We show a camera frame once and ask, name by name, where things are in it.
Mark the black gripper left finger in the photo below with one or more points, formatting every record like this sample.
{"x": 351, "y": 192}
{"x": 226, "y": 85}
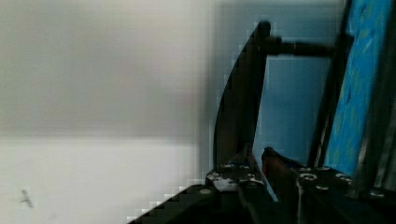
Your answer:
{"x": 241, "y": 169}

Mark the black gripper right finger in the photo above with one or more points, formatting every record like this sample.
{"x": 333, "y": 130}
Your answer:
{"x": 320, "y": 195}

